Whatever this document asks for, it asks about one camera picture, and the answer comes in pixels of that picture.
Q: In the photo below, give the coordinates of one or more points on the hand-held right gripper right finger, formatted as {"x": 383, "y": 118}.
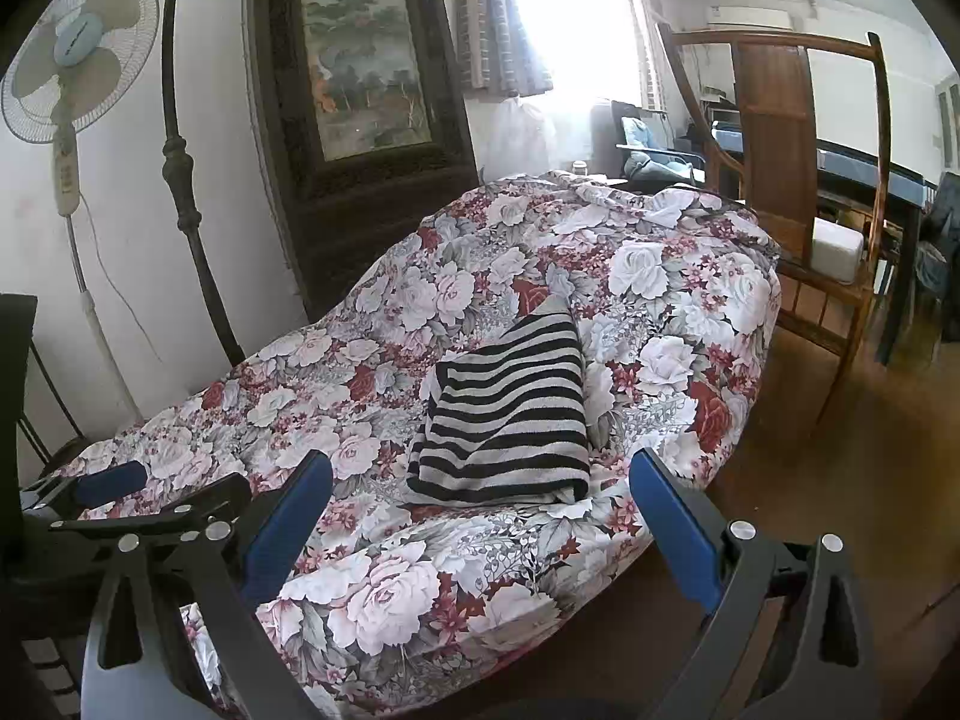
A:
{"x": 675, "y": 532}

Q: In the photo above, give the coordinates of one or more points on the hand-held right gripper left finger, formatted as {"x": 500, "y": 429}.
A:
{"x": 289, "y": 532}

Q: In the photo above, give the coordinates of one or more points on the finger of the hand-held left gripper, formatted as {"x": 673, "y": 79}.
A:
{"x": 112, "y": 484}
{"x": 172, "y": 512}

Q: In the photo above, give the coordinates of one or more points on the black white striped sweater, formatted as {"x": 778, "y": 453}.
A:
{"x": 502, "y": 412}

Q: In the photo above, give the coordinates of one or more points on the floral blanket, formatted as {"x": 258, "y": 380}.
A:
{"x": 420, "y": 292}

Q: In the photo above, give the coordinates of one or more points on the white foam box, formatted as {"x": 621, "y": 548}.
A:
{"x": 836, "y": 247}

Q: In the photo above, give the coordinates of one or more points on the small jar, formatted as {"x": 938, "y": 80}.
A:
{"x": 579, "y": 168}

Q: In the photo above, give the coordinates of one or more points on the black chair with blue cloth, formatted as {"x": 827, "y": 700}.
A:
{"x": 645, "y": 142}

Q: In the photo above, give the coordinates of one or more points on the dark backpack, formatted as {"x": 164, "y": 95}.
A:
{"x": 937, "y": 240}

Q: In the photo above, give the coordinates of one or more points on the white plastic bag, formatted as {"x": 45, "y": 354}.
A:
{"x": 525, "y": 135}

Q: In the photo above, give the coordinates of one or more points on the wooden chair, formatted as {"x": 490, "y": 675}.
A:
{"x": 772, "y": 112}

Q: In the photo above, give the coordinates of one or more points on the white air conditioner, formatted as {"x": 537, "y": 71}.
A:
{"x": 750, "y": 17}

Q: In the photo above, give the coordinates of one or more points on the striped window curtain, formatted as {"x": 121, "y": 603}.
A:
{"x": 495, "y": 30}

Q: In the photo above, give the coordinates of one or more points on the black metal bed frame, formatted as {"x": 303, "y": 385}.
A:
{"x": 178, "y": 165}

